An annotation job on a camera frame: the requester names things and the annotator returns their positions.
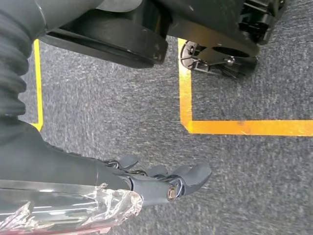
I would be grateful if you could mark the black caster wheel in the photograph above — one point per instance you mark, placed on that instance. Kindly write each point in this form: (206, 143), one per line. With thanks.
(188, 55)

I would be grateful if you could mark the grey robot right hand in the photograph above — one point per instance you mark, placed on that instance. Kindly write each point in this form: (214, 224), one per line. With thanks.
(48, 165)

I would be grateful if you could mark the black robot wheeled base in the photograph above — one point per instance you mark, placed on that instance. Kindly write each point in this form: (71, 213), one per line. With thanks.
(110, 39)

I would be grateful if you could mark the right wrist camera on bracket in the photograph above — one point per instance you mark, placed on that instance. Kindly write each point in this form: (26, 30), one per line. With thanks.
(48, 207)

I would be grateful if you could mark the yellow floor tape square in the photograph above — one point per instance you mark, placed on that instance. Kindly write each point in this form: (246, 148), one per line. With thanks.
(38, 90)
(244, 128)

